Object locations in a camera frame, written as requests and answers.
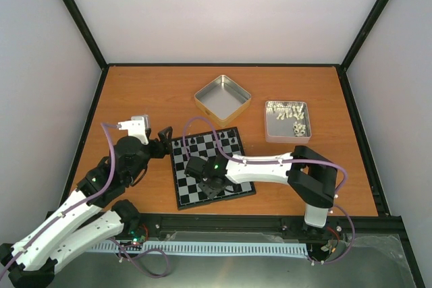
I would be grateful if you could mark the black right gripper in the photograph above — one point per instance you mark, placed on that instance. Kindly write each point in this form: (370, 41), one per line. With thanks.
(210, 192)

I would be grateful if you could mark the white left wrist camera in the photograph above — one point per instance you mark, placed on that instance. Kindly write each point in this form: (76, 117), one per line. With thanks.
(137, 126)

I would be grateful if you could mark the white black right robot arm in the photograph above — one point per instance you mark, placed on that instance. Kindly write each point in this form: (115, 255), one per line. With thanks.
(315, 179)

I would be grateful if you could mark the gold square tin box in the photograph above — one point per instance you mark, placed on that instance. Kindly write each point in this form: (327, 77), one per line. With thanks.
(222, 100)

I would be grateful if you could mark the white patterned tin lid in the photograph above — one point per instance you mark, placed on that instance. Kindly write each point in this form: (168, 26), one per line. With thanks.
(273, 132)

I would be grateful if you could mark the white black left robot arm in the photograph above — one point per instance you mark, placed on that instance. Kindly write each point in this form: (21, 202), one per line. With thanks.
(91, 214)

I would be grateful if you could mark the black enclosure frame post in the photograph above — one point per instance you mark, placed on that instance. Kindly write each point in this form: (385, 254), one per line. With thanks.
(372, 18)

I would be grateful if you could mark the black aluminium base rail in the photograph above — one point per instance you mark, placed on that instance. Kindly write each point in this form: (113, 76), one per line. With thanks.
(286, 227)

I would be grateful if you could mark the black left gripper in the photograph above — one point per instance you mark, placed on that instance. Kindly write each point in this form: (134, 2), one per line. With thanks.
(167, 148)

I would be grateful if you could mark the white chess pieces pile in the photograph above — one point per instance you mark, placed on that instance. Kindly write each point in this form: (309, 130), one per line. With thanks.
(292, 119)

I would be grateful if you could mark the black front left frame post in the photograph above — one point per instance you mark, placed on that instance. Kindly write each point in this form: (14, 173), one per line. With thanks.
(83, 28)

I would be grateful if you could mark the black white chess board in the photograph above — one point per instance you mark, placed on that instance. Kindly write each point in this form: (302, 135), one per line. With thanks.
(187, 191)

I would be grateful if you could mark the light blue cable duct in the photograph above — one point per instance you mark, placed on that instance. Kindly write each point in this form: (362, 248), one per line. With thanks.
(189, 248)

